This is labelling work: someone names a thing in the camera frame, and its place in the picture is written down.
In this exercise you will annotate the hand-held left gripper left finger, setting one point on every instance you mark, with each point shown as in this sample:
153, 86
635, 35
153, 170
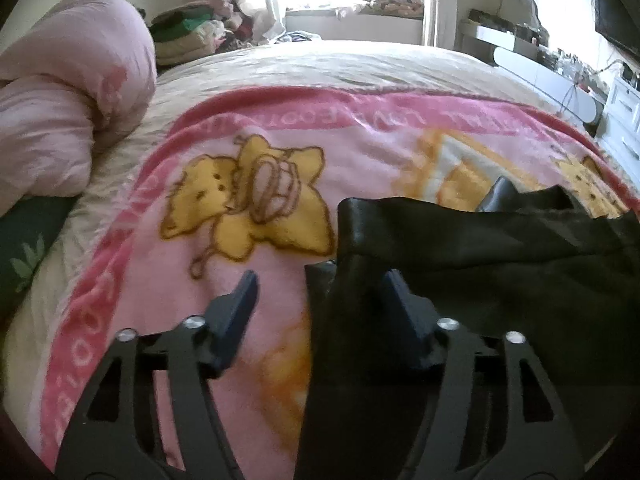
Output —
240, 307

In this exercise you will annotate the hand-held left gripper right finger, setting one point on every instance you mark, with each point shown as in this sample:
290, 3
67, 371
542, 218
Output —
402, 310

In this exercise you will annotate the black leather jacket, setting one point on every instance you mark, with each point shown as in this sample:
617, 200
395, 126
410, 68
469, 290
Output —
500, 270

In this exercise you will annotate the pile of folded clothes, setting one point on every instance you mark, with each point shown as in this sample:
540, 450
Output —
180, 25

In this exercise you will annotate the pink printed blanket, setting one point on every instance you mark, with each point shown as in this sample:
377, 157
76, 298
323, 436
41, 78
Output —
280, 120

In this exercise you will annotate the green floral pillow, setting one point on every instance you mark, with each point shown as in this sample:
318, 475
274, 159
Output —
25, 245

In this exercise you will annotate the bed with beige sheet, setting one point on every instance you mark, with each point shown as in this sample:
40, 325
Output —
325, 65

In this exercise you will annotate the white dressing table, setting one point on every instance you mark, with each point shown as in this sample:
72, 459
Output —
540, 75

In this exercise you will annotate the pink duvet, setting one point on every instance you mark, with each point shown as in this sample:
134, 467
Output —
65, 85

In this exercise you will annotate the white dresser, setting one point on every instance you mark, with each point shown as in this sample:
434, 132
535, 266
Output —
625, 110

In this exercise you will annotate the white curtain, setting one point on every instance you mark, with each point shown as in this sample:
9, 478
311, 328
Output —
432, 5
260, 5

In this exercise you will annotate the white cloud-shaped mirror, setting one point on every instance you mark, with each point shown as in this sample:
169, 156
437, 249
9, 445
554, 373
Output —
515, 7

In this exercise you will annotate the black wall television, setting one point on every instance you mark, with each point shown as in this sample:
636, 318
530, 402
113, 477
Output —
620, 15

